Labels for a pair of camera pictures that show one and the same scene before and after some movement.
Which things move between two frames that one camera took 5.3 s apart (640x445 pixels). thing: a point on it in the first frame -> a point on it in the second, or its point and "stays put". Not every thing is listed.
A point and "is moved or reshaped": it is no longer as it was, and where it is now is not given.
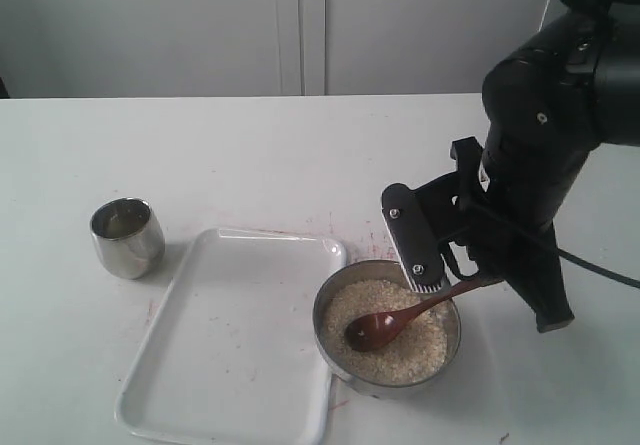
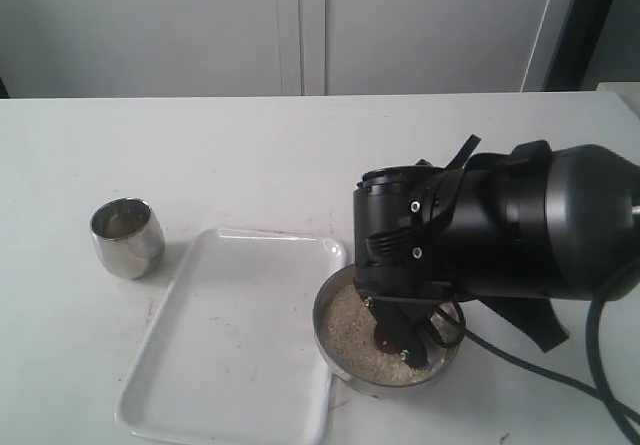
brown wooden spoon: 376,331 is moved or reshaped
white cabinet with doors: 262,30 stays put
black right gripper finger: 414,236 -> 410,317
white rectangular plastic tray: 230,356 stays put
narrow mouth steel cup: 128,237 stays put
